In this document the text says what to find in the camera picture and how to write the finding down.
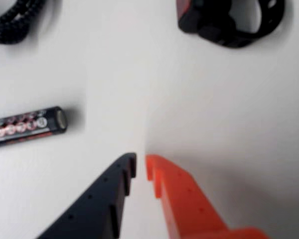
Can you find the black battery with red print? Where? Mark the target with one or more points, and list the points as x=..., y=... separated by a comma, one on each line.
x=22, y=128

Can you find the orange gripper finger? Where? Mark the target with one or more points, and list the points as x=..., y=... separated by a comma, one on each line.
x=187, y=204

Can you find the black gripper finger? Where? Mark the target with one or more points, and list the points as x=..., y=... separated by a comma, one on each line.
x=94, y=206

